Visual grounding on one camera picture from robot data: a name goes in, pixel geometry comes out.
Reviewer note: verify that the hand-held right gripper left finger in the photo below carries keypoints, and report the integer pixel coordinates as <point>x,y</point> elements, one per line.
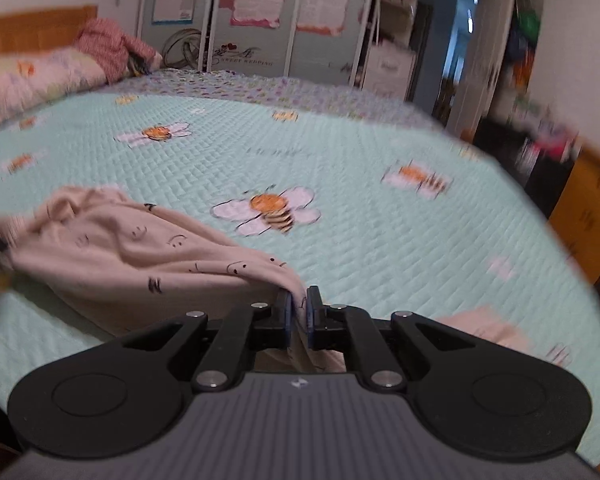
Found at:
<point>285,320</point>

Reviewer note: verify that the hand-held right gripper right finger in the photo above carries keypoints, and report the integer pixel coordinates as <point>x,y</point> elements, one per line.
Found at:
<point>314,320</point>

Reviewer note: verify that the beige smiley print pants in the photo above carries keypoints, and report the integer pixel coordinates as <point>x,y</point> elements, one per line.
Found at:
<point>115,260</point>

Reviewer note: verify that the green quilted bee blanket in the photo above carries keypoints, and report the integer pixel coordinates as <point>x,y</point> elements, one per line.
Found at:
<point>360,160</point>

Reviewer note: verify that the wooden headboard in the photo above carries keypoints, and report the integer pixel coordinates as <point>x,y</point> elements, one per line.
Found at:
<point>35,30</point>

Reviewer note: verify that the red checkered cloth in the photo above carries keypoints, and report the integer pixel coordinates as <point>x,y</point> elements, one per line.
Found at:
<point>110,47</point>

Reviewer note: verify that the floral bed sheet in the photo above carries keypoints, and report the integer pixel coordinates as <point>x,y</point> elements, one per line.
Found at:
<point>280,90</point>

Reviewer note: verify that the white drawer cabinet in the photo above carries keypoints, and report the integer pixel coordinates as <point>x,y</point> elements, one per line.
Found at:
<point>387,67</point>

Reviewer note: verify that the black cabinet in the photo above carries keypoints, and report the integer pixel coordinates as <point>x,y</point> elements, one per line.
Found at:
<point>530,160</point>

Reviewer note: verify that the white wardrobe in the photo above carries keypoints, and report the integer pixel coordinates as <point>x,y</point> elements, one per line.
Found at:
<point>215,45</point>

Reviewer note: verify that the wooden nightstand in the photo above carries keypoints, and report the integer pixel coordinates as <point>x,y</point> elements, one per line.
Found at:
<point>590,210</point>

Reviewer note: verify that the pink plastic bag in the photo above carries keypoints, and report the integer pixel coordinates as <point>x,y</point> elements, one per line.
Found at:
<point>562,145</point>

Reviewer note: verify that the white door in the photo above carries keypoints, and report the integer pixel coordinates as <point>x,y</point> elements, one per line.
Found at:
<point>485,55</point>

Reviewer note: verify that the hanging colourful bags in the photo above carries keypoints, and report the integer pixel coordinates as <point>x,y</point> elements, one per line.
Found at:
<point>522,40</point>

